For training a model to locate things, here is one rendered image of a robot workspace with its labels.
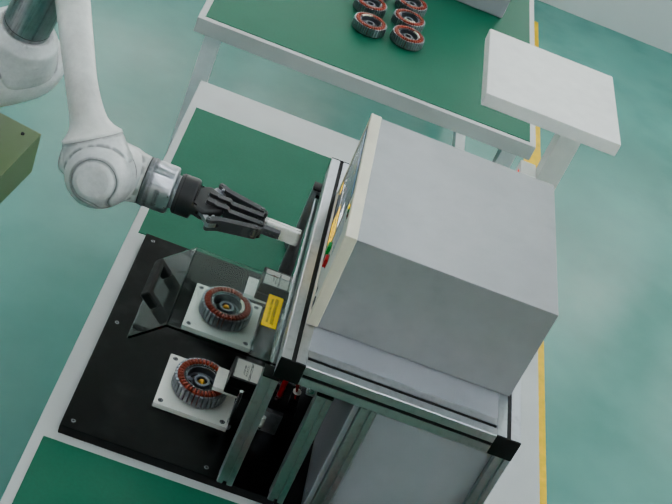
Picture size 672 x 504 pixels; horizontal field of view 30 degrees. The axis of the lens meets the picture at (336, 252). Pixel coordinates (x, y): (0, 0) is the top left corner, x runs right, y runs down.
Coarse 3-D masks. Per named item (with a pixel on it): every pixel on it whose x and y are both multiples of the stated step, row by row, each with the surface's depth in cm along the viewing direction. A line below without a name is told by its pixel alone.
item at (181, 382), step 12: (192, 360) 247; (204, 360) 248; (180, 372) 244; (192, 372) 248; (204, 372) 248; (216, 372) 247; (180, 384) 242; (192, 384) 245; (204, 384) 245; (180, 396) 242; (192, 396) 241; (204, 396) 241; (216, 396) 243
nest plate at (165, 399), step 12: (180, 360) 252; (168, 372) 248; (168, 384) 245; (156, 396) 242; (168, 396) 243; (228, 396) 248; (168, 408) 241; (180, 408) 241; (192, 408) 242; (204, 408) 244; (216, 408) 245; (228, 408) 246; (192, 420) 242; (204, 420) 241; (216, 420) 242
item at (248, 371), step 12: (240, 360) 244; (228, 372) 246; (240, 372) 242; (252, 372) 243; (216, 384) 243; (228, 384) 241; (240, 384) 241; (252, 384) 240; (288, 384) 247; (276, 396) 243; (288, 396) 245; (276, 408) 242; (288, 408) 242
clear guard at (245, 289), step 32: (192, 256) 232; (160, 288) 227; (192, 288) 225; (224, 288) 228; (256, 288) 231; (288, 288) 235; (160, 320) 217; (192, 320) 218; (224, 320) 221; (256, 320) 224; (256, 352) 218
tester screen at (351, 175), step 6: (360, 144) 246; (360, 150) 241; (360, 156) 236; (354, 162) 244; (354, 168) 239; (348, 174) 248; (354, 174) 235; (348, 180) 243; (354, 180) 230; (348, 186) 238; (348, 192) 233; (342, 198) 241; (348, 198) 229; (336, 228) 231
